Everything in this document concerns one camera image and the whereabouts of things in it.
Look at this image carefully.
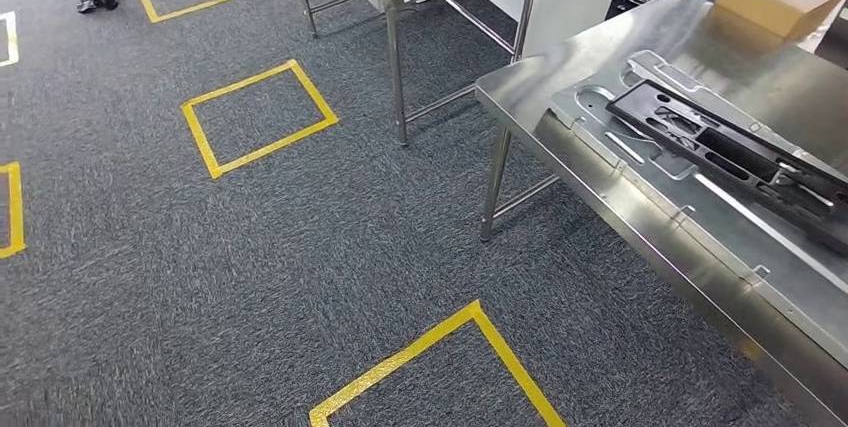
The black plastic frame part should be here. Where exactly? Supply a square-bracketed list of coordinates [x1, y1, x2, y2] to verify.
[606, 79, 848, 256]

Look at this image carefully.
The steel workbench table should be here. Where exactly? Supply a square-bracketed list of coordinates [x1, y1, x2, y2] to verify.
[474, 0, 848, 427]

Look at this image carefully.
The white cabinet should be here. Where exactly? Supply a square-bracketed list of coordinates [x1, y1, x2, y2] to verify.
[466, 0, 631, 58]

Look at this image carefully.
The grey stamped metal plate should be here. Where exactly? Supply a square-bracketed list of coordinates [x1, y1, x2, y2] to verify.
[549, 49, 848, 372]

